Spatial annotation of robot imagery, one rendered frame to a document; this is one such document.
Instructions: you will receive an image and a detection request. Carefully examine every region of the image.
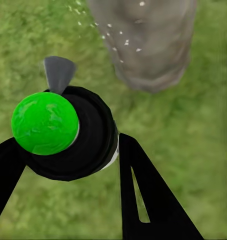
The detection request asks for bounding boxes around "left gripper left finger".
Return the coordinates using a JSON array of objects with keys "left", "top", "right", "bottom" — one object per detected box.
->
[{"left": 0, "top": 137, "right": 26, "bottom": 215}]

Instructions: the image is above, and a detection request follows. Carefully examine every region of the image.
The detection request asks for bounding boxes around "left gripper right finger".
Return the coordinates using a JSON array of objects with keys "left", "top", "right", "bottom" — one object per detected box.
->
[{"left": 119, "top": 133, "right": 204, "bottom": 240}]

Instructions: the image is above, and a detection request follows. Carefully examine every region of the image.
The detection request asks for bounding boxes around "pesticide atomizer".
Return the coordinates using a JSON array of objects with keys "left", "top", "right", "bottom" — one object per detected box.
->
[{"left": 11, "top": 55, "right": 119, "bottom": 182}]

